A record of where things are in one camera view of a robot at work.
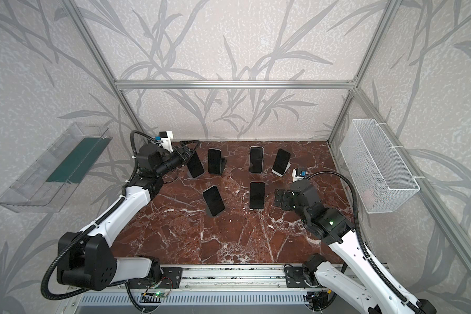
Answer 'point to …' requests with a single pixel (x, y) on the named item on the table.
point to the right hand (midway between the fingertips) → (285, 185)
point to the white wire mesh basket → (381, 179)
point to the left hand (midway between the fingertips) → (200, 140)
